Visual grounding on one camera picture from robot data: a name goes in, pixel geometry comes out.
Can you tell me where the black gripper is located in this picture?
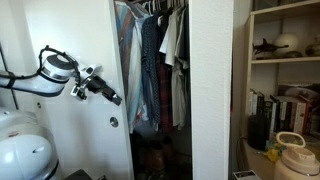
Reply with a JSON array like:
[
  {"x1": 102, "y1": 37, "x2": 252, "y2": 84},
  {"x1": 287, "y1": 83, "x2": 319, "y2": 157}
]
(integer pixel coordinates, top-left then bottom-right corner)
[{"x1": 87, "y1": 75, "x2": 122, "y2": 106}]

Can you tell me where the white sliding closet door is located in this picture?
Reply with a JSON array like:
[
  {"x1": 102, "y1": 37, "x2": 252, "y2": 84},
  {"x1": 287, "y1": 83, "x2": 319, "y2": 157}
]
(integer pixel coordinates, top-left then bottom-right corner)
[{"x1": 19, "y1": 0, "x2": 135, "y2": 180}]

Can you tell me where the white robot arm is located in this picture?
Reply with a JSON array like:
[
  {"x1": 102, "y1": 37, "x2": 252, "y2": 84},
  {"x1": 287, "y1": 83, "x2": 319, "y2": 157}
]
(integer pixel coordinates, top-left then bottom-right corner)
[{"x1": 0, "y1": 54, "x2": 122, "y2": 106}]

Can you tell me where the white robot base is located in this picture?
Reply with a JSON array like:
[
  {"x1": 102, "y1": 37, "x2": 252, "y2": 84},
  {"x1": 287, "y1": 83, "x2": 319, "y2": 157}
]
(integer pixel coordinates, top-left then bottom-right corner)
[{"x1": 0, "y1": 107, "x2": 62, "y2": 180}]

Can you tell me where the round metal door pull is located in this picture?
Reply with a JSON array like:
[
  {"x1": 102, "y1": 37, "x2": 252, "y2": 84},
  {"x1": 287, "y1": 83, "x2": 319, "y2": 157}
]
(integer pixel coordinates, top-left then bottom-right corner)
[{"x1": 110, "y1": 117, "x2": 119, "y2": 128}]

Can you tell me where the light blue hanging shirt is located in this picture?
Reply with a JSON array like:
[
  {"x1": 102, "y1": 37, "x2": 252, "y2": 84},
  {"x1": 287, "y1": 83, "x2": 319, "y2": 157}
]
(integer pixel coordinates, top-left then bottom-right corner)
[{"x1": 126, "y1": 15, "x2": 149, "y2": 133}]

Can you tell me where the red plaid garment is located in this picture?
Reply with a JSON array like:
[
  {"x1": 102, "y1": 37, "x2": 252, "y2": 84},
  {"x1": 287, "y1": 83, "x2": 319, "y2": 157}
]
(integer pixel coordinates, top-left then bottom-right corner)
[{"x1": 157, "y1": 58, "x2": 173, "y2": 134}]

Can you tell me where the dark blue dotted shirt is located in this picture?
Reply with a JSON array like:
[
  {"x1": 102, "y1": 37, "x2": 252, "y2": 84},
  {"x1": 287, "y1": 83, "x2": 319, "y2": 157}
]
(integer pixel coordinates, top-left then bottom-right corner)
[{"x1": 141, "y1": 12, "x2": 161, "y2": 129}]

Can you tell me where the white hanging t-shirt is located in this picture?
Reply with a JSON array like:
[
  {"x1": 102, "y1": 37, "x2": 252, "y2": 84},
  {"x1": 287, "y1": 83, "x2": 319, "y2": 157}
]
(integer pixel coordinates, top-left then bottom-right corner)
[{"x1": 159, "y1": 7, "x2": 184, "y2": 66}]

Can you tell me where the striped hanging shirt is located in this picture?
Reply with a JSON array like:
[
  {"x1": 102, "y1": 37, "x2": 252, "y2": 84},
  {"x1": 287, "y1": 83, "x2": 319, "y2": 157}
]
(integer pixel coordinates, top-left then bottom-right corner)
[{"x1": 114, "y1": 0, "x2": 147, "y2": 93}]

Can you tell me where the black cylindrical speaker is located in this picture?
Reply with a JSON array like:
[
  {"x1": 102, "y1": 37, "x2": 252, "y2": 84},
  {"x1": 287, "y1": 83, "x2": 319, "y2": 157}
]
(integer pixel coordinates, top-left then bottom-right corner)
[{"x1": 247, "y1": 115, "x2": 268, "y2": 150}]

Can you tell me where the toy shark figure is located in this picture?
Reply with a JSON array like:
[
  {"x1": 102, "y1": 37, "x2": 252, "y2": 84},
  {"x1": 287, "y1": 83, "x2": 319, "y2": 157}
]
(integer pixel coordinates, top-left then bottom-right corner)
[{"x1": 253, "y1": 39, "x2": 288, "y2": 55}]

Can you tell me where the yellow green toy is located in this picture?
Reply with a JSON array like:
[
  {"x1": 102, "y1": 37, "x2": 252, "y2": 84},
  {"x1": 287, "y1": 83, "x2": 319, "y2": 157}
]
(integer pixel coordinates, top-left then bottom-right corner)
[{"x1": 263, "y1": 141, "x2": 287, "y2": 163}]

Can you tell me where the row of books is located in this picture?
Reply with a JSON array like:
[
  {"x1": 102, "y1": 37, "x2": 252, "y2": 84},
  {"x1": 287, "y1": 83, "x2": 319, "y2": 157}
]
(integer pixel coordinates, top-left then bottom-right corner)
[{"x1": 247, "y1": 84, "x2": 320, "y2": 136}]

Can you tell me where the wooden bookshelf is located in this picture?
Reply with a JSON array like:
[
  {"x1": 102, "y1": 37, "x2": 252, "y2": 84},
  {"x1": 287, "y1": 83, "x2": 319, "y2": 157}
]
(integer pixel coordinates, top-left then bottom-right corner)
[{"x1": 240, "y1": 0, "x2": 320, "y2": 180}]

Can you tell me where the white round ball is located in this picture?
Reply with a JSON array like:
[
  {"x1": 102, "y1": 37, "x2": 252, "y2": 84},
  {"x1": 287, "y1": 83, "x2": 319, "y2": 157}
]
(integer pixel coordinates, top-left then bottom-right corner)
[{"x1": 273, "y1": 33, "x2": 299, "y2": 56}]

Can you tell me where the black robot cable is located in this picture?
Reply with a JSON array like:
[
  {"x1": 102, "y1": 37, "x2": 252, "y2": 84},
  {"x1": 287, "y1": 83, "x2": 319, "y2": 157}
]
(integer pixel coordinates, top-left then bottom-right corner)
[{"x1": 0, "y1": 45, "x2": 83, "y2": 88}]

